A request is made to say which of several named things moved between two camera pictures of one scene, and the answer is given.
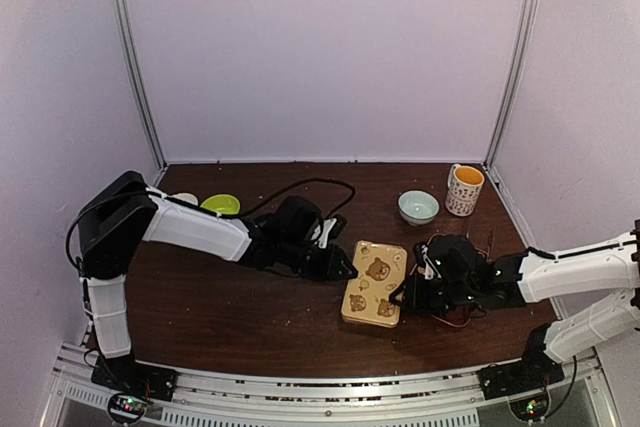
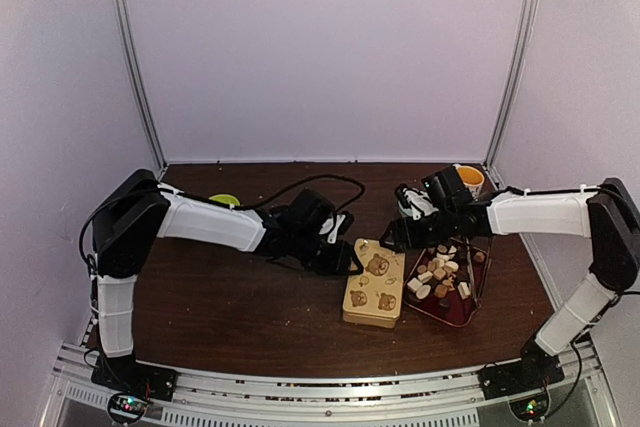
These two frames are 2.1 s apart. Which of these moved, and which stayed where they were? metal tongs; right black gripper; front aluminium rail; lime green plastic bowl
Moved: right black gripper; metal tongs
Stayed: front aluminium rail; lime green plastic bowl
